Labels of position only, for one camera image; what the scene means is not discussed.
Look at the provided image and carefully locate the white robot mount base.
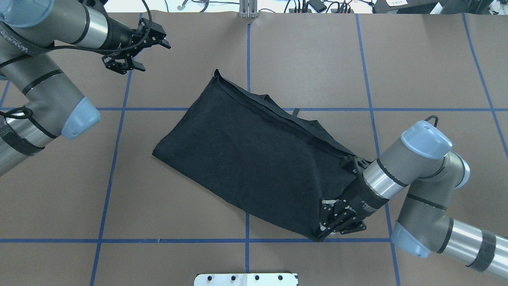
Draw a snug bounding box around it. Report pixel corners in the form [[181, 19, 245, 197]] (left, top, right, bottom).
[[194, 272, 299, 286]]

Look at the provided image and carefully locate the aluminium frame post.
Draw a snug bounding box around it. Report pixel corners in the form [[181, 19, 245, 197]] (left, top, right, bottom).
[[238, 0, 259, 19]]

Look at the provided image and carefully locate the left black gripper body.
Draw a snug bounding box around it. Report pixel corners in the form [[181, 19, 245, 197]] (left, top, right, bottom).
[[101, 18, 157, 62]]

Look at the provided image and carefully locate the left black braided cable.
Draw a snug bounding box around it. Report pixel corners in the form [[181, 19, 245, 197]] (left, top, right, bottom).
[[0, 0, 153, 120]]

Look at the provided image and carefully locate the black graphic t-shirt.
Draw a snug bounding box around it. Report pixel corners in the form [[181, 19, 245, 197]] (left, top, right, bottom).
[[152, 70, 357, 241]]

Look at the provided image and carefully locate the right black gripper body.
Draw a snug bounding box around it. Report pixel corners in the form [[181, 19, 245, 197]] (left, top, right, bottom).
[[336, 177, 389, 224]]

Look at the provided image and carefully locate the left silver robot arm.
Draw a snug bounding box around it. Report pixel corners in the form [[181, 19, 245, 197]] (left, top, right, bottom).
[[1, 0, 171, 174]]

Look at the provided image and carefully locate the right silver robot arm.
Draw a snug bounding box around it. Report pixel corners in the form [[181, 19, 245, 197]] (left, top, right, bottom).
[[317, 121, 507, 280]]

